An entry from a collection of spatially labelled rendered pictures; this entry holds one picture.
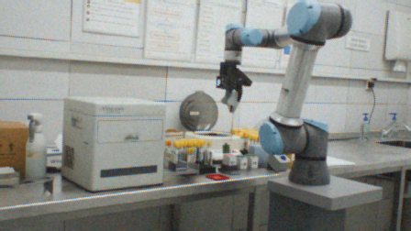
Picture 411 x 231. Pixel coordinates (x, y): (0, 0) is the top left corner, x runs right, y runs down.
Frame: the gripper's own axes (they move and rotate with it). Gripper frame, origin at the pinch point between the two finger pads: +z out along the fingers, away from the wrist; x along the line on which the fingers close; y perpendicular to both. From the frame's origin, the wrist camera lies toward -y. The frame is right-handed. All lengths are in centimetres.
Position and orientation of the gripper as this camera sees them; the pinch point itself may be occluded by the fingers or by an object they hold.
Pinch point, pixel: (233, 109)
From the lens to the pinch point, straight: 198.6
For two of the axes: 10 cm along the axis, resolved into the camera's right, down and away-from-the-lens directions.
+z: -0.6, 9.9, 0.9
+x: 6.1, 1.0, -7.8
